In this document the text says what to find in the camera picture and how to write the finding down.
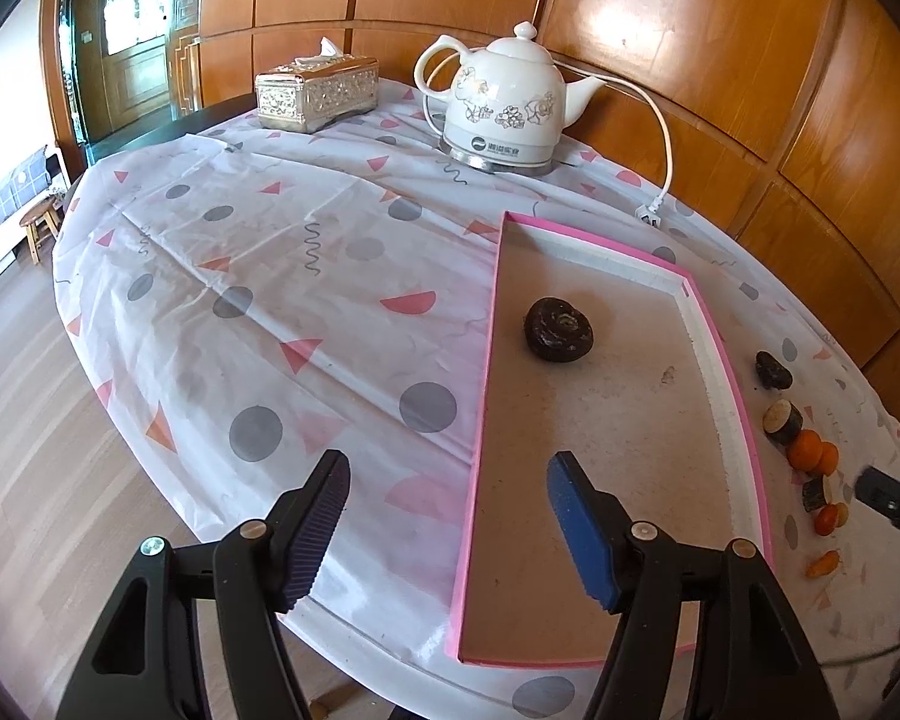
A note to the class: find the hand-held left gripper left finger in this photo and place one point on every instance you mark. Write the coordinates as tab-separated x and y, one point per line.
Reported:
316	532

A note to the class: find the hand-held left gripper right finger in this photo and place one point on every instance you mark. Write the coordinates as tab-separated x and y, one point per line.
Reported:
581	532

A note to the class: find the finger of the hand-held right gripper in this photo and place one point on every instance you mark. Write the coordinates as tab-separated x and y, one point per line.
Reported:
896	502

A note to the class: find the pink rimmed shallow tray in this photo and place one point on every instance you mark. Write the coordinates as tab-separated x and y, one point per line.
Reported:
570	420

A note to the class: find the dark round water chestnut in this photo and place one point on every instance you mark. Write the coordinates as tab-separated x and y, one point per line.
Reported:
772	371

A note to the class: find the dark chocolate donut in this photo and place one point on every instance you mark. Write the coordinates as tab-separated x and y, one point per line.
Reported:
559	330

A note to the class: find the printed white tablecloth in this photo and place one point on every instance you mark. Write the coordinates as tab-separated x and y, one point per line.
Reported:
270	277

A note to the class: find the white power plug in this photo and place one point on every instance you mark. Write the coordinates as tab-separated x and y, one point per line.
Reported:
649	212

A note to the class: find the silver kettle base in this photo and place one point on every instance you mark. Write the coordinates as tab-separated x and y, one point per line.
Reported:
495	162

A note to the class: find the small wooden stool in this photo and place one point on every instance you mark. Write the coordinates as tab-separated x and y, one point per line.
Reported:
39	219

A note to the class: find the silver embossed tissue box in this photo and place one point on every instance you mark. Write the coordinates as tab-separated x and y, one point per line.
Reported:
315	96

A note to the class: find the white floral ceramic kettle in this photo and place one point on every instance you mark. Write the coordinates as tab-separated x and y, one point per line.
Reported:
495	90

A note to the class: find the blue checked sofa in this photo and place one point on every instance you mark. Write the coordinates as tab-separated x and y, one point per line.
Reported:
15	180

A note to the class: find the white tissue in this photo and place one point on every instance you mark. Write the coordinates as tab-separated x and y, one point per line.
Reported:
326	52

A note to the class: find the wooden glazed door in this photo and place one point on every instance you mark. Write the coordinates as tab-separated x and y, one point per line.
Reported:
131	75

